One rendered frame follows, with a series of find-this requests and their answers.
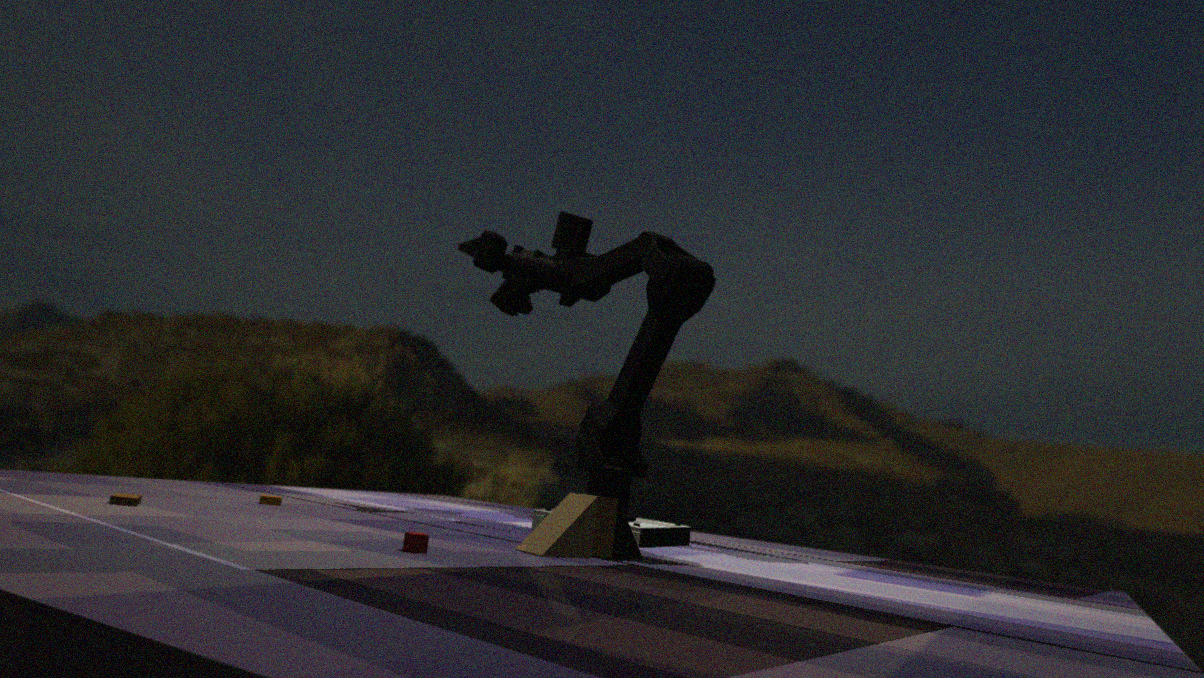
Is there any olive-brown triangular block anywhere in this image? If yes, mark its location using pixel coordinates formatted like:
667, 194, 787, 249
515, 493, 598, 559

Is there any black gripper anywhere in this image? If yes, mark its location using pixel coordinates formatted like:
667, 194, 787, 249
458, 230, 551, 290

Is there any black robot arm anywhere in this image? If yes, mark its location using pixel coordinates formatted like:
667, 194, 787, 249
490, 212, 715, 521

